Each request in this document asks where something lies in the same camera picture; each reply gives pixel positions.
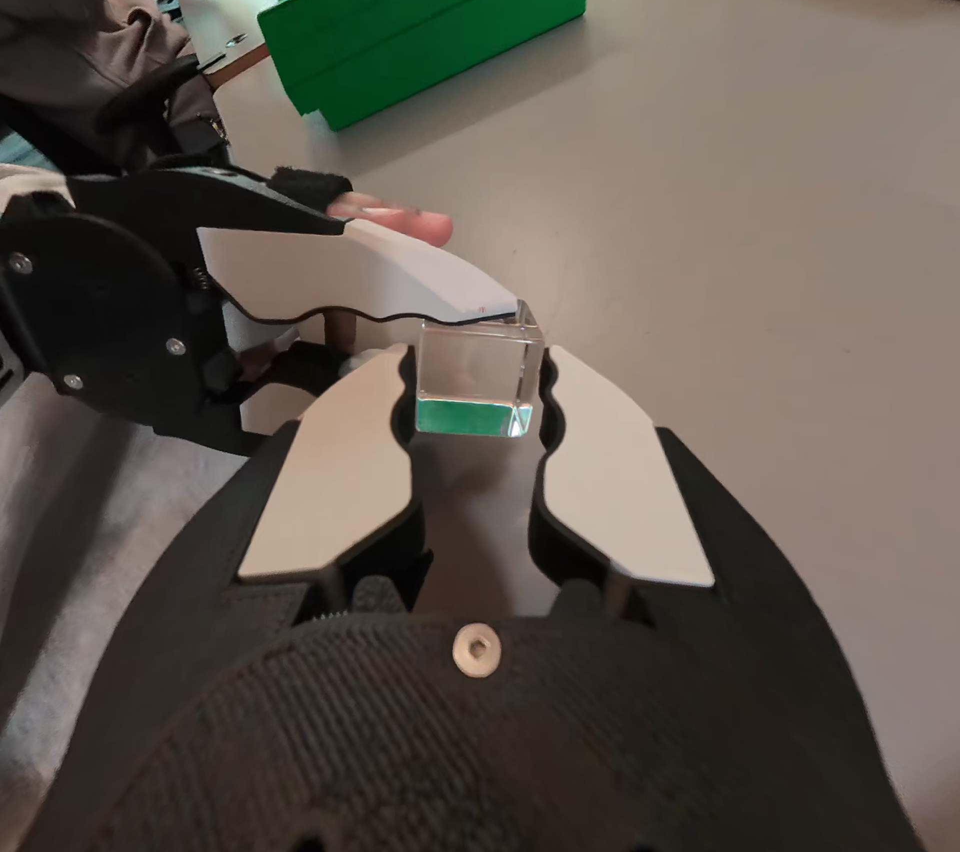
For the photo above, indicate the person's left hand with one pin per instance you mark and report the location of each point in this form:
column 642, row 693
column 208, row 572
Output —
column 405, row 223

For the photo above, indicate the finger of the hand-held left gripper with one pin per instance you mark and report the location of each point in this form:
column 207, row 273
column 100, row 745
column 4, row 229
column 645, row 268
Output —
column 360, row 274
column 274, row 413

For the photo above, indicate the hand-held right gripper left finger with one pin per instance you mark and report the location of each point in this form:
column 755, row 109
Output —
column 337, row 477

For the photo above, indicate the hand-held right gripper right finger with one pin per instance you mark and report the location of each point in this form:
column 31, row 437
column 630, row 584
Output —
column 622, row 477

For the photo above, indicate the clear glass cube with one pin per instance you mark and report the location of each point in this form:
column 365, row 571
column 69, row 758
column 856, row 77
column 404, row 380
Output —
column 480, row 364

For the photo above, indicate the brown grey jacket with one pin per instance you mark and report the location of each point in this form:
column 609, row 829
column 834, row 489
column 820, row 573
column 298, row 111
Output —
column 67, row 19

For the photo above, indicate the green plastic bin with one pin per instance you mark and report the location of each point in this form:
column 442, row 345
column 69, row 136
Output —
column 450, row 34

